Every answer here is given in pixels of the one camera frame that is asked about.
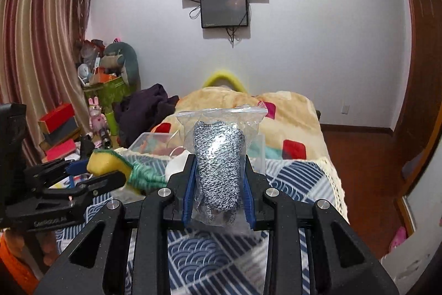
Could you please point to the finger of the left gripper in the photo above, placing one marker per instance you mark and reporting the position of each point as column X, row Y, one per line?
column 74, row 167
column 83, row 187

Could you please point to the green storage box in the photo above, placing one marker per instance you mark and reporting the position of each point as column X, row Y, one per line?
column 109, row 92

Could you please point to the pink rabbit figure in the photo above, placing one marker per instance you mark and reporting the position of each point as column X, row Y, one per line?
column 97, row 120

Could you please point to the dark purple clothing pile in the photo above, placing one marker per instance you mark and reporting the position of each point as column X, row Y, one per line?
column 141, row 112

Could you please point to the striped red gold curtain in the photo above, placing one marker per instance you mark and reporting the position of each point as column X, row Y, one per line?
column 40, row 42

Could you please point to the yellow headboard cushion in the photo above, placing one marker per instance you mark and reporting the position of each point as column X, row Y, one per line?
column 224, row 78

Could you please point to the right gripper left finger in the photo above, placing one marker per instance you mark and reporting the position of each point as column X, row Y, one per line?
column 95, row 262

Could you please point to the green yellow sponge toy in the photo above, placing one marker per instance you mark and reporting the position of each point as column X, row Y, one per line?
column 144, row 172

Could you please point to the green cylinder bottle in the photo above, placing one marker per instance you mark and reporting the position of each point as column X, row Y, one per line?
column 113, row 126

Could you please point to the wooden door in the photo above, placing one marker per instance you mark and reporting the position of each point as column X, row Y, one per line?
column 419, row 126

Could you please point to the cream drawstring pouch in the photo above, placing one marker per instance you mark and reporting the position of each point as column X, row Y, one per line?
column 176, row 165

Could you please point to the grey plush dinosaur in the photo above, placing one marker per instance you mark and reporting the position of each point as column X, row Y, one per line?
column 121, row 56

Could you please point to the small black wall monitor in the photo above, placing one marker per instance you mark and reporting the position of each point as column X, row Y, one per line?
column 224, row 13

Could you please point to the clear plastic storage box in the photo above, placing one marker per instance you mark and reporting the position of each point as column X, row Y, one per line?
column 156, row 150

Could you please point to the beige patchwork blanket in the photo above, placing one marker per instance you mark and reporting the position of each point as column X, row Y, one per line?
column 291, row 126

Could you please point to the red box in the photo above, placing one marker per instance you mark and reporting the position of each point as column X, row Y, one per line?
column 56, row 118

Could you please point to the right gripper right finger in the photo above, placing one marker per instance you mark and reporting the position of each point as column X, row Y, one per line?
column 339, row 262

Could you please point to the wall power socket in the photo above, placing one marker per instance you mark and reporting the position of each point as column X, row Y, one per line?
column 345, row 109

